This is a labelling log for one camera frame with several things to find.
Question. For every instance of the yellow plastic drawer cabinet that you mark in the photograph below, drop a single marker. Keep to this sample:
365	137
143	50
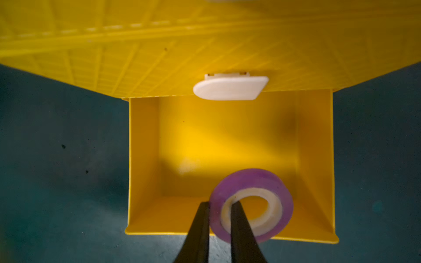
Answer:
216	87

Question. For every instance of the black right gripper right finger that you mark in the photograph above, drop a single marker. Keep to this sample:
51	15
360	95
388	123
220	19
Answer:
244	247

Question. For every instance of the purple tape roll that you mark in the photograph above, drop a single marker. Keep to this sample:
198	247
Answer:
251	183

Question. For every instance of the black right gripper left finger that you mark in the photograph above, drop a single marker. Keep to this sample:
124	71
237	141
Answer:
196	245

